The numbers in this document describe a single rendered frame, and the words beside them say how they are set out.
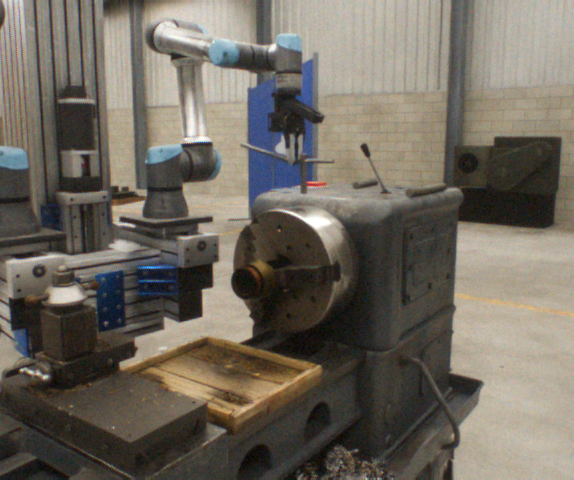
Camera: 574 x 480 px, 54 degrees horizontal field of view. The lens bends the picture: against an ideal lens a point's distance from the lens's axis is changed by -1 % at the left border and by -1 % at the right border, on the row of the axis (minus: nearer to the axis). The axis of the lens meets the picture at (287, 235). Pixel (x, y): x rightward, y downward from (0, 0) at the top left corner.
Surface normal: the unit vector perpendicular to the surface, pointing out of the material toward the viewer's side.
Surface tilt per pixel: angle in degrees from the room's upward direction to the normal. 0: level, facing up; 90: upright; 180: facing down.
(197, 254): 90
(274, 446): 88
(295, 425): 88
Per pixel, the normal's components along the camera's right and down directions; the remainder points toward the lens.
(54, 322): -0.59, 0.13
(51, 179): 0.69, 0.11
